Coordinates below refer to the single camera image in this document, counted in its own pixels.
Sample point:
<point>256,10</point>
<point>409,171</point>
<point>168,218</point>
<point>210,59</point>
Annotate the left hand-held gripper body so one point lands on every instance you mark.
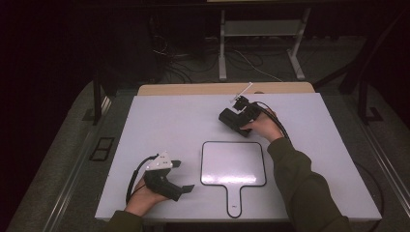
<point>161,183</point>

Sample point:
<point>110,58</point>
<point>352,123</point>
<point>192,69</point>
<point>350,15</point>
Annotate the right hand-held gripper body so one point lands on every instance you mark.
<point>248,111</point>

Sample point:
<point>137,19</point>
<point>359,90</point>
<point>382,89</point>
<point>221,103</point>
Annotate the person's right hand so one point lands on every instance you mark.
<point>266,127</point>

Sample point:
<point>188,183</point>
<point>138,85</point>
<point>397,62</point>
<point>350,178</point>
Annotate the person's left hand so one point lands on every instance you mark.
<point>143,199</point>

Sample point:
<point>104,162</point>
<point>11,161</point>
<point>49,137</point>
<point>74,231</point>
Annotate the wooden table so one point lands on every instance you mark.
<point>193,88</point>

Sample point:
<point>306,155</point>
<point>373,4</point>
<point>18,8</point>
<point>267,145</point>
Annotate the white metal stand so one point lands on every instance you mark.
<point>222,48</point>

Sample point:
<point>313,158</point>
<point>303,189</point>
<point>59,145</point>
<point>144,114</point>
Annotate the black floor socket frame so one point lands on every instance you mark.
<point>102,149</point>

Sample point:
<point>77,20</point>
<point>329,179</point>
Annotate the aluminium floor rail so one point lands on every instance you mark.
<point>385,161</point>
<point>75,174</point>

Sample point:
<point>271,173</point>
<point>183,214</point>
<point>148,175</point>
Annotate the black stand post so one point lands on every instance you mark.
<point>363,103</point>
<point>97,100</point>

